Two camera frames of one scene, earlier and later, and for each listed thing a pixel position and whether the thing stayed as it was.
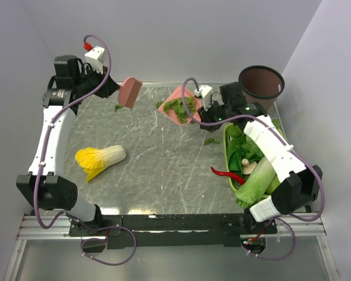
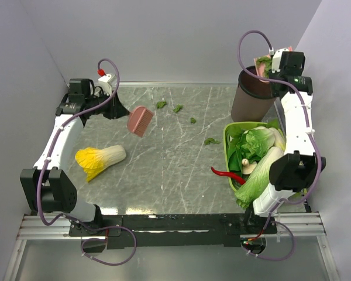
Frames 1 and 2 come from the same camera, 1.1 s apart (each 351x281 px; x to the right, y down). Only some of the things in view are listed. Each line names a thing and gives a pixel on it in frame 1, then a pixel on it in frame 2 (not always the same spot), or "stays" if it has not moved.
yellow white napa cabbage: (93, 161) stays
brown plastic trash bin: (261, 85) stays
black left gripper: (108, 88) to (116, 109)
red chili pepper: (240, 179) stays
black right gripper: (206, 115) to (274, 92)
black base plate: (172, 231) stays
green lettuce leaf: (256, 184) stays
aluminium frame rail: (297, 225) stays
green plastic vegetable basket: (226, 126) stays
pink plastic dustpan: (177, 93) to (260, 67)
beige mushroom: (247, 167) stays
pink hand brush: (129, 92) to (139, 120)
